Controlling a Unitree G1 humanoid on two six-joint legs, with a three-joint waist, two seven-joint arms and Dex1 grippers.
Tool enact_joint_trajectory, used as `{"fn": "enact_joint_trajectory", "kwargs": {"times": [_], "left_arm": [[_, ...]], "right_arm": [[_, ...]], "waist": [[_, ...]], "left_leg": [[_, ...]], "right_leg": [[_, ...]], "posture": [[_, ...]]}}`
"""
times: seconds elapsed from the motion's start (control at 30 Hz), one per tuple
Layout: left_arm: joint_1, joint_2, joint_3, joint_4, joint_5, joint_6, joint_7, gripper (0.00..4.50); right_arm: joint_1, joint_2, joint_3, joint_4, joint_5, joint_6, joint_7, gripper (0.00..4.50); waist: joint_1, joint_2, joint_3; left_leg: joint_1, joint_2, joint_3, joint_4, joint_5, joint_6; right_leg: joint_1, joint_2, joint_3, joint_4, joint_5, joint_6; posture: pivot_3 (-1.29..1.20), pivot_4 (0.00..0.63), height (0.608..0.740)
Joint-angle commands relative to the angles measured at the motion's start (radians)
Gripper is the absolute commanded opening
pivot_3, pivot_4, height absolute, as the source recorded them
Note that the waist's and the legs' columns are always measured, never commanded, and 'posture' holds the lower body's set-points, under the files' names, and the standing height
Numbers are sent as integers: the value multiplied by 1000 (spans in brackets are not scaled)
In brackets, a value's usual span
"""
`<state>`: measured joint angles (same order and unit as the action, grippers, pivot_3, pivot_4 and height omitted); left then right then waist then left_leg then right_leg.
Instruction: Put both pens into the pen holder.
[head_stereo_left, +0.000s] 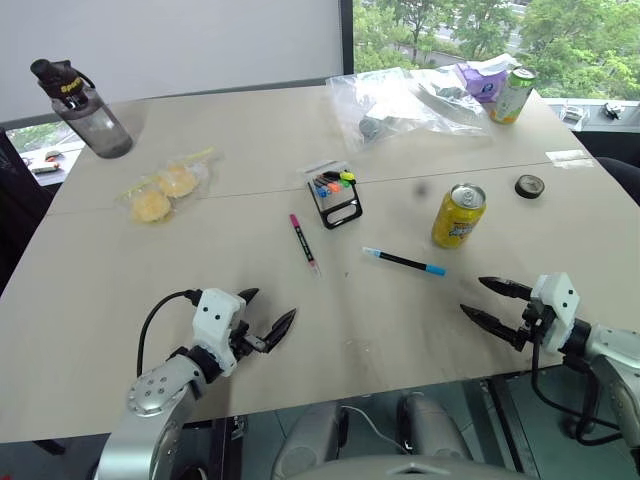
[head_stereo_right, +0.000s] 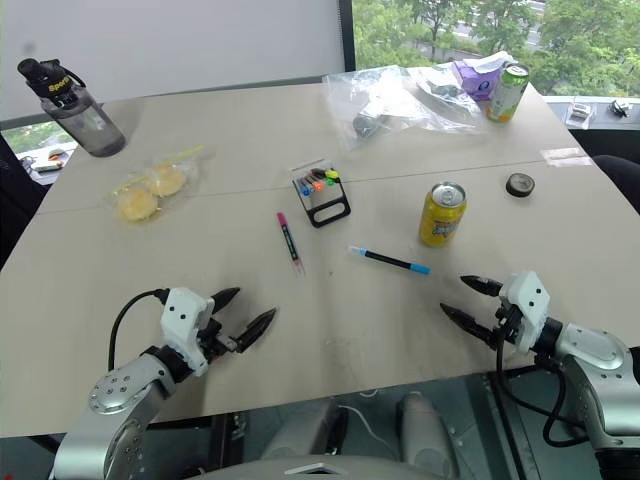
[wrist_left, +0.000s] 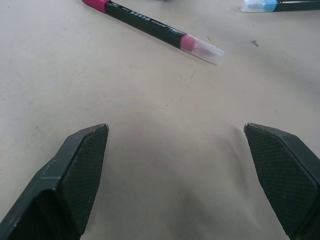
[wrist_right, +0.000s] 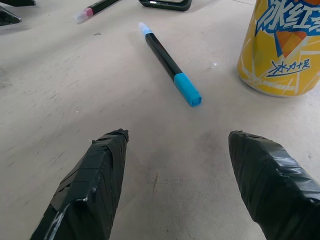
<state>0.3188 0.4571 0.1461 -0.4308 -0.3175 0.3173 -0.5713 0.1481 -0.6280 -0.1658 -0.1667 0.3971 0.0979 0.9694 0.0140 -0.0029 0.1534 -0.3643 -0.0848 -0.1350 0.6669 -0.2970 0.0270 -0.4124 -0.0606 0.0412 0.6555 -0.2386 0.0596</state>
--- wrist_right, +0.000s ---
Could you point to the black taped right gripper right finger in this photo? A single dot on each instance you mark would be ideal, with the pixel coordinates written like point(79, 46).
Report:
point(272, 185)

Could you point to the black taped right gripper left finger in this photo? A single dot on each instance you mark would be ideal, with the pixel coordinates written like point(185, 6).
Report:
point(90, 185)

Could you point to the black marker with blue cap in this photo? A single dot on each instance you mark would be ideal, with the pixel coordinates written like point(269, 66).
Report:
point(170, 63)

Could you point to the black marker with pink cap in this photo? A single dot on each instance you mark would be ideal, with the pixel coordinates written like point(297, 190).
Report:
point(93, 10)

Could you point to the dark green plastic tray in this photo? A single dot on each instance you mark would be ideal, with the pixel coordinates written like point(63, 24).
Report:
point(166, 4)

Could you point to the yellow drink can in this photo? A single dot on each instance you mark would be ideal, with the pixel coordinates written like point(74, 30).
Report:
point(281, 47)

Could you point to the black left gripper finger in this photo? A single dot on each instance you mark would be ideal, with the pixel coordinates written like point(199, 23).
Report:
point(8, 17)
point(18, 2)

